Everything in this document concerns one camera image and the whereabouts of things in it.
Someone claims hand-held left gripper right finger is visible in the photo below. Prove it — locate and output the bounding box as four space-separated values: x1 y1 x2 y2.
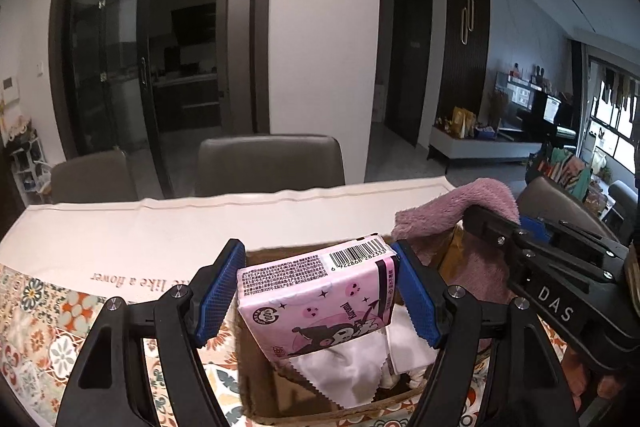
391 239 571 427

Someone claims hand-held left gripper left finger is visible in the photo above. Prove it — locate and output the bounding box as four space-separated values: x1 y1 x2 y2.
55 238 246 427

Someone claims white storage rack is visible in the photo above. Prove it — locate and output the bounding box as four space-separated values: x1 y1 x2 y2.
6 127 52 194

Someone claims black range hood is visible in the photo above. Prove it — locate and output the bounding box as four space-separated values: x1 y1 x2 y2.
170 4 219 46

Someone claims gold wall ornament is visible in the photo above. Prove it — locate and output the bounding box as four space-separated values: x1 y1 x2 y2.
459 0 479 46

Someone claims grey dining chair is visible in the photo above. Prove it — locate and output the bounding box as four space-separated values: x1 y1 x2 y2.
516 177 619 239
50 150 140 204
195 134 346 198

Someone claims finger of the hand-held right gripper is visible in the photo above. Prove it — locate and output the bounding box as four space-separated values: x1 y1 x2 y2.
519 216 628 264
461 204 538 280

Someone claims person's right hand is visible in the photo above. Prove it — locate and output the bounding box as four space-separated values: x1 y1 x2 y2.
560 347 628 414

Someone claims mauve fluffy towel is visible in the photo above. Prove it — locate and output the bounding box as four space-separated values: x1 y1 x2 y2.
392 178 523 358

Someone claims glass sliding door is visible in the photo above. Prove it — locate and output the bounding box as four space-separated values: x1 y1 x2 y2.
54 0 167 160

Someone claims black upright piano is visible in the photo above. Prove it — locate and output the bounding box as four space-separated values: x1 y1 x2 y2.
520 87 582 145

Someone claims white television cabinet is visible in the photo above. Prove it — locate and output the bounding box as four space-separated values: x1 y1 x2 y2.
427 124 544 174

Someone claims pink cartoon tissue pack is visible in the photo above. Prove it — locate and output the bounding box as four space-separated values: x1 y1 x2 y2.
236 233 402 361

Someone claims brown cardboard box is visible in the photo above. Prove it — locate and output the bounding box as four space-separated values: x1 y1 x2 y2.
234 227 503 424

